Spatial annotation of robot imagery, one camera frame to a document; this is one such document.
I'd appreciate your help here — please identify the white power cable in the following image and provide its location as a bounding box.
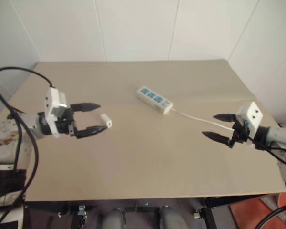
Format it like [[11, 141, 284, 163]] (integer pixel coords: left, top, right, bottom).
[[169, 108, 235, 132]]

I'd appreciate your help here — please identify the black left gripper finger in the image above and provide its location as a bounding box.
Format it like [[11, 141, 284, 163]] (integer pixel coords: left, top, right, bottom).
[[75, 125, 106, 140], [70, 102, 102, 114]]

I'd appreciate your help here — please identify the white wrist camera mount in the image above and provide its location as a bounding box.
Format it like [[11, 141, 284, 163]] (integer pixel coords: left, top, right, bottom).
[[235, 101, 264, 146], [43, 87, 68, 139]]

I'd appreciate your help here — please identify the white plug adapter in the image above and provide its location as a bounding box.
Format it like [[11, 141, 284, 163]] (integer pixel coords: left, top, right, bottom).
[[100, 113, 113, 129]]

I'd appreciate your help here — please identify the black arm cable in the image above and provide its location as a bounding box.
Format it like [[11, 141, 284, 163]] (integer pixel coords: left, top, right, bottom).
[[243, 135, 286, 229], [0, 66, 55, 229]]

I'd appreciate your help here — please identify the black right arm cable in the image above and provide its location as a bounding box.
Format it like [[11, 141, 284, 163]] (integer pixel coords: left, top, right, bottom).
[[243, 135, 286, 229]]

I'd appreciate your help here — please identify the white power strip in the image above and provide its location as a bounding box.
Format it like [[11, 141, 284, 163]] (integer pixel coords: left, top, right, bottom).
[[136, 86, 174, 115]]

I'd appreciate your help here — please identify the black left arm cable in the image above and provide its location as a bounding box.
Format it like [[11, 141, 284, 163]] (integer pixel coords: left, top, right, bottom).
[[0, 66, 55, 229]]

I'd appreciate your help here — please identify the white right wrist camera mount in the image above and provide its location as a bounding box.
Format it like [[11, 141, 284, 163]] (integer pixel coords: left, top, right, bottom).
[[235, 101, 264, 146]]

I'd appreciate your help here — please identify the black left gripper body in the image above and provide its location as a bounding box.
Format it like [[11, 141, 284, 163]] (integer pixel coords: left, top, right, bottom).
[[54, 107, 78, 138]]

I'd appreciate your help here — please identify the orange floor mat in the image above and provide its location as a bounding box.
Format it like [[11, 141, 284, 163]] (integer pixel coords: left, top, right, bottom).
[[228, 192, 286, 229]]

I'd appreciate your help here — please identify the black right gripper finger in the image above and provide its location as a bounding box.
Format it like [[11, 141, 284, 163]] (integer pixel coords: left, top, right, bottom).
[[212, 113, 237, 123], [202, 131, 231, 146]]

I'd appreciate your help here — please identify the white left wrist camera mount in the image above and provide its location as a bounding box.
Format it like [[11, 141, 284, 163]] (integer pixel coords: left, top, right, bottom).
[[43, 87, 68, 139]]

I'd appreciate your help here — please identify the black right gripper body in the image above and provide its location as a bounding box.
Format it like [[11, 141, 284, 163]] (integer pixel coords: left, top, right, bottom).
[[228, 120, 251, 148]]

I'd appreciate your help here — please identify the black table frame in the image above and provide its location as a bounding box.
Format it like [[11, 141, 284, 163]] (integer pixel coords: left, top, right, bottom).
[[23, 194, 286, 229]]

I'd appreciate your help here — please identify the grey rounded shape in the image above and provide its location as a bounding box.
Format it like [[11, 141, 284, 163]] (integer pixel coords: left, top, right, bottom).
[[158, 206, 182, 229]]

